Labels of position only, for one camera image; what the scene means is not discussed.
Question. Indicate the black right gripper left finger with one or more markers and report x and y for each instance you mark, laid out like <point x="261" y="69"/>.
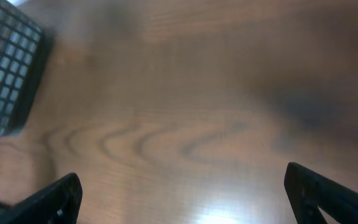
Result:
<point x="59" y="202"/>

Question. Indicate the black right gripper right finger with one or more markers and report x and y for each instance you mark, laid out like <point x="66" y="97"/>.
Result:
<point x="309" y="193"/>

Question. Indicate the grey plastic basket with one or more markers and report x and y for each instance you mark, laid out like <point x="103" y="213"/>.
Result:
<point x="24" y="49"/>

